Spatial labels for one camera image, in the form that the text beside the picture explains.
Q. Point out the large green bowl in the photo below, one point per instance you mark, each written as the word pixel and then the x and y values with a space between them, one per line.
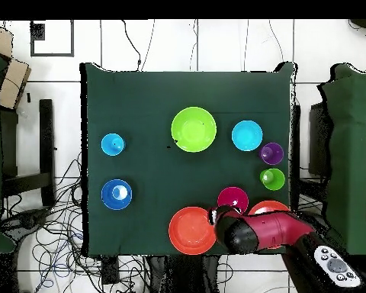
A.
pixel 193 129

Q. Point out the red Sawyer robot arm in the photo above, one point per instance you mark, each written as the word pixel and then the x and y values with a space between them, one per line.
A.
pixel 277 229

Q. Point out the small pink bowl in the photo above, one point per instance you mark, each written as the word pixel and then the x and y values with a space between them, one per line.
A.
pixel 231 197

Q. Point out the large orange bowl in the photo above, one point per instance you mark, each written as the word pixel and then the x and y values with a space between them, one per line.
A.
pixel 189 230
pixel 268 206

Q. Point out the green cup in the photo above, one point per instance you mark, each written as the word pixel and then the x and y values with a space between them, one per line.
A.
pixel 276 180

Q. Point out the purple cup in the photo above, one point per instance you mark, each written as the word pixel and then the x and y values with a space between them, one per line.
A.
pixel 273 154

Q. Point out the small light blue bowl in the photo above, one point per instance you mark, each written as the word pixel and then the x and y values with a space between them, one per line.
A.
pixel 247 135

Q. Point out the small dark blue bowl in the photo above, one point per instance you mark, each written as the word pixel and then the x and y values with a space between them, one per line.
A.
pixel 108 195

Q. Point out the black power strip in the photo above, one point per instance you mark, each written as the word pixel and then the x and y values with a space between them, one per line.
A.
pixel 109 270

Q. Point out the light blue cup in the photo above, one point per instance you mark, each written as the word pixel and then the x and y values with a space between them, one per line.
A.
pixel 111 145

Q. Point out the black box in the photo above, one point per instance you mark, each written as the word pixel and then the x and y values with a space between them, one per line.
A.
pixel 318 140

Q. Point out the dark green table cloth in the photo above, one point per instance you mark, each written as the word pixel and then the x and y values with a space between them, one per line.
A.
pixel 140 100

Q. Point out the grey stand foot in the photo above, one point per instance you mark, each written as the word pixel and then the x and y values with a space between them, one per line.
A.
pixel 24 221

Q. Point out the black chair frame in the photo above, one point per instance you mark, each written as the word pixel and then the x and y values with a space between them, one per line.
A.
pixel 46 137

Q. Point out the black square floor frame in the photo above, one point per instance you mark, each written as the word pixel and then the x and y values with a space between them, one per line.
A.
pixel 38 30

